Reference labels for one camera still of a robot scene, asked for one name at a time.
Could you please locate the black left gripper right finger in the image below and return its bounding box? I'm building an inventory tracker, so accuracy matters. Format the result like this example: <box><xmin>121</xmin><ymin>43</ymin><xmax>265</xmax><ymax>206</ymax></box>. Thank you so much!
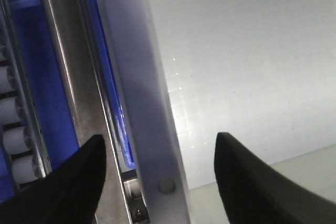
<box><xmin>214</xmin><ymin>132</ymin><xmax>335</xmax><ymax>223</ymax></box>

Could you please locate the left white roller track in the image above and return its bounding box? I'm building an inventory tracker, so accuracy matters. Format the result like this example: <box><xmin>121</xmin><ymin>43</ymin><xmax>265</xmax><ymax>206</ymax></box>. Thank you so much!
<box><xmin>1</xmin><ymin>0</ymin><xmax>52</xmax><ymax>193</ymax></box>

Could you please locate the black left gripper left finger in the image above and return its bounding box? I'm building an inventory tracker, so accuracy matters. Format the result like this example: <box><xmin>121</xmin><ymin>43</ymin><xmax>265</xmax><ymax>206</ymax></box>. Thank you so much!
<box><xmin>1</xmin><ymin>135</ymin><xmax>106</xmax><ymax>223</ymax></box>

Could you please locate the metal shelf side rail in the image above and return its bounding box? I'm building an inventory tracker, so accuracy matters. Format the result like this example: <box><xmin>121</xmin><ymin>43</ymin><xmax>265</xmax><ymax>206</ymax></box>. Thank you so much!
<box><xmin>41</xmin><ymin>0</ymin><xmax>132</xmax><ymax>223</ymax></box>

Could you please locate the blue bin far left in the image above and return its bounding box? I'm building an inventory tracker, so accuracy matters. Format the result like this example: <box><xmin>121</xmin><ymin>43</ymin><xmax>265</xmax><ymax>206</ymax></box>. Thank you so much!
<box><xmin>0</xmin><ymin>0</ymin><xmax>79</xmax><ymax>204</ymax></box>

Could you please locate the white plastic tote bin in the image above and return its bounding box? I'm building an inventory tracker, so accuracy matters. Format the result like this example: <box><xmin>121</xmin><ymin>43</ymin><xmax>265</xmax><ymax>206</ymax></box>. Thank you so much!
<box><xmin>97</xmin><ymin>0</ymin><xmax>335</xmax><ymax>223</ymax></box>

